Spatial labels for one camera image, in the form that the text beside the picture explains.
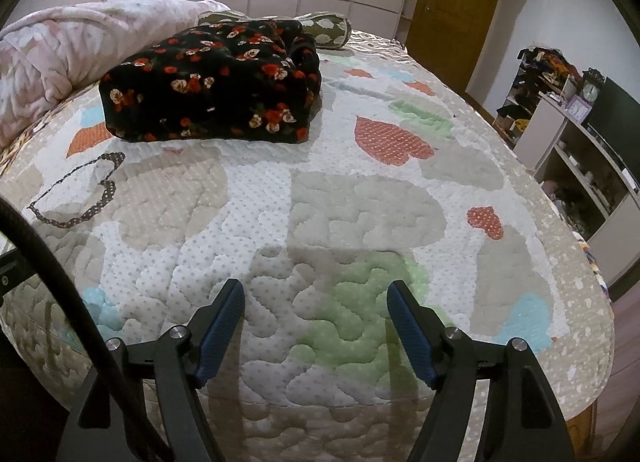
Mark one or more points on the quilted heart-pattern bedspread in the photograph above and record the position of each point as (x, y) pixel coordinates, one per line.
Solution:
(325, 202)

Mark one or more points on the wooden bed frame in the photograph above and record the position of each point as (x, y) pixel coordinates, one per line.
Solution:
(590, 432)

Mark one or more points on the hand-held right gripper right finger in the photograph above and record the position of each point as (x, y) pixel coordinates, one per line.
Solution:
(410, 337)

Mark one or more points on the ornate dark table clock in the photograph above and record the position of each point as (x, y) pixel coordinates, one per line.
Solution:
(591, 91)

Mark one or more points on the olive pillow with white print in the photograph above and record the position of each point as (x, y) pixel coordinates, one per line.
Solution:
(325, 27)

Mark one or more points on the white shelf unit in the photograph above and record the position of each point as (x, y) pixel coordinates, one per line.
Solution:
(565, 162)

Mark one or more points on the black flat television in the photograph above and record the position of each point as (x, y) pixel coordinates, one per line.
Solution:
(620, 127)

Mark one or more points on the small purple frame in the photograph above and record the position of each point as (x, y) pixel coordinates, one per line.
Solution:
(577, 110)

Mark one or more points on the pink fluffy comforter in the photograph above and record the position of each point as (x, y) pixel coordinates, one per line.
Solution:
(45, 57)

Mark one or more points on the orange geometric-pattern blanket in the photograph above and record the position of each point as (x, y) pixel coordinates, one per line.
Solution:
(12, 152)

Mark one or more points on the wooden door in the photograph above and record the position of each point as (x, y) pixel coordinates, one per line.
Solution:
(450, 17)

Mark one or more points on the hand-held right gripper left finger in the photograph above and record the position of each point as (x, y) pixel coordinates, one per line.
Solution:
(222, 332)

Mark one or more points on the black floral garment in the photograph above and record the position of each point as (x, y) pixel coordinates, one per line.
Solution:
(210, 92)

